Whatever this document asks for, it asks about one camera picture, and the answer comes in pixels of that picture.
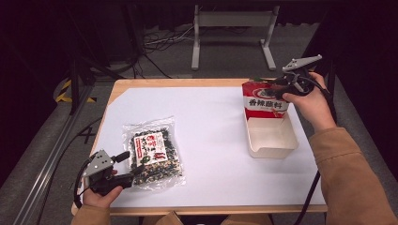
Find person's right hand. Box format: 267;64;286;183
282;72;337;134

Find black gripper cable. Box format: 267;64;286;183
73;154;95;210
293;74;339;225

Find cream plastic box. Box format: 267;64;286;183
242;82;299;159

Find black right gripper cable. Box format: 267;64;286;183
293;74;339;225

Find black metal stand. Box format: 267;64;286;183
62;6;126;115

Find aluminium rail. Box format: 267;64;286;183
12;83;95;225

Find white table sheet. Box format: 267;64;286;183
82;86;327;209

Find white metal stand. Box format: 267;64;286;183
191;4;281;71

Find red and white seasoning packet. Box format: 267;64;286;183
241;80;290;120

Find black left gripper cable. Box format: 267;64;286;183
73;154;95;210

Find yellow and black hazard tape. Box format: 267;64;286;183
55;79;97;104

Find clear packet of dark dried food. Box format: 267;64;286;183
122;115;186;191

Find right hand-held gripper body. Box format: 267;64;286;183
271;54;323;100

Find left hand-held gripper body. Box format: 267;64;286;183
82;149;135;197

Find person's left hand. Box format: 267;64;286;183
82;169;125;210

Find bundle of floor cables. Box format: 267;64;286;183
125;24;196;79

